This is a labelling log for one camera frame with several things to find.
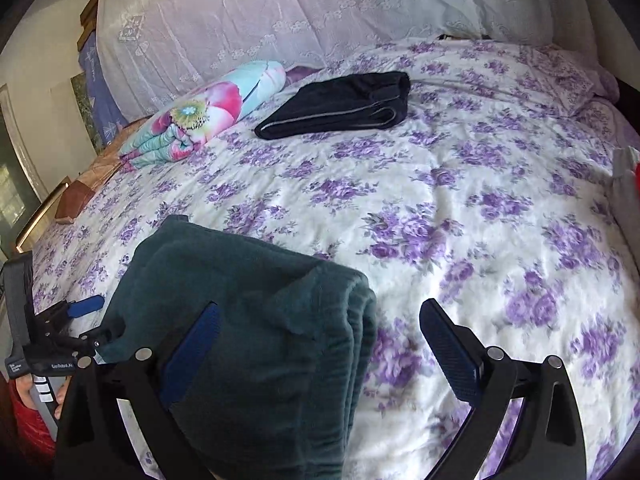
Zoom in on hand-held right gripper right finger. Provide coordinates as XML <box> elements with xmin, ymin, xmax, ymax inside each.
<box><xmin>419</xmin><ymin>298</ymin><xmax>587</xmax><ymax>480</ymax></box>

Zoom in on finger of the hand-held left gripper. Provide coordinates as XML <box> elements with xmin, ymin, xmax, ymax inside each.
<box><xmin>70</xmin><ymin>319</ymin><xmax>127</xmax><ymax>358</ymax></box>
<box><xmin>62</xmin><ymin>295</ymin><xmax>106</xmax><ymax>319</ymax></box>

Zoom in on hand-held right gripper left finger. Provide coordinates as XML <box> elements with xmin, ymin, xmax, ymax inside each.
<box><xmin>54</xmin><ymin>301</ymin><xmax>223</xmax><ymax>480</ymax></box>

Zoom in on teal green pants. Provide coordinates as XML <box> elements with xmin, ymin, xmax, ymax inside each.
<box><xmin>97</xmin><ymin>215</ymin><xmax>379</xmax><ymax>480</ymax></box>

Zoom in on person's red-sleeved left forearm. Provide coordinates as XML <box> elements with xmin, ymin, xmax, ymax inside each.
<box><xmin>7</xmin><ymin>380</ymin><xmax>57</xmax><ymax>458</ymax></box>

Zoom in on folded navy pants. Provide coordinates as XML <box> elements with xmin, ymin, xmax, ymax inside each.
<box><xmin>254</xmin><ymin>71</ymin><xmax>412</xmax><ymax>142</ymax></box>

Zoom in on person's left hand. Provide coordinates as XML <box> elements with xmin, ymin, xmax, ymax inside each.
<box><xmin>14</xmin><ymin>374</ymin><xmax>68</xmax><ymax>420</ymax></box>

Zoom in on brown wooden box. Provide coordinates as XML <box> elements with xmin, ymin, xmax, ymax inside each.
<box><xmin>54</xmin><ymin>179</ymin><xmax>97</xmax><ymax>225</ymax></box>

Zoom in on window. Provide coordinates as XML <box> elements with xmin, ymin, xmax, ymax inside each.
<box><xmin>0</xmin><ymin>84</ymin><xmax>48</xmax><ymax>263</ymax></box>

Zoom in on purple floral bed sheet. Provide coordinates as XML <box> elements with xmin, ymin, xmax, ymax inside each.
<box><xmin>29</xmin><ymin>36</ymin><xmax>640</xmax><ymax>480</ymax></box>

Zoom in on tan under blanket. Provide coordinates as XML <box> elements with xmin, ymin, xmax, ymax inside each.
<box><xmin>77</xmin><ymin>120</ymin><xmax>151</xmax><ymax>188</ymax></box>

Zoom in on blue floral cloth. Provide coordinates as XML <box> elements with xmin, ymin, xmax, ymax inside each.
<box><xmin>77</xmin><ymin>30</ymin><xmax>130</xmax><ymax>147</ymax></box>

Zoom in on folded colourful floral quilt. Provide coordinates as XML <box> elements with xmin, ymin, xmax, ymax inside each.
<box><xmin>118</xmin><ymin>60</ymin><xmax>289</xmax><ymax>172</ymax></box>

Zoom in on grey cloth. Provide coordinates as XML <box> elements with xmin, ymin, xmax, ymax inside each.
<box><xmin>606</xmin><ymin>145</ymin><xmax>640</xmax><ymax>243</ymax></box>

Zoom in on wooden headboard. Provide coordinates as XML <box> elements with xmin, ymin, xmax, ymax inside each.
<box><xmin>79</xmin><ymin>0</ymin><xmax>102</xmax><ymax>38</ymax></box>

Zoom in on dark purple cloth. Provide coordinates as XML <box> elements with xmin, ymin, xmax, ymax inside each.
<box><xmin>284</xmin><ymin>63</ymin><xmax>327</xmax><ymax>87</ymax></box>

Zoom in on purple floral pillow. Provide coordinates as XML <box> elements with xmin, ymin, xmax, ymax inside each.
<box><xmin>529</xmin><ymin>44</ymin><xmax>622</xmax><ymax>117</ymax></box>

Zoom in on white lace cover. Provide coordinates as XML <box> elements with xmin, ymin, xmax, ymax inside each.
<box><xmin>94</xmin><ymin>0</ymin><xmax>603</xmax><ymax>122</ymax></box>

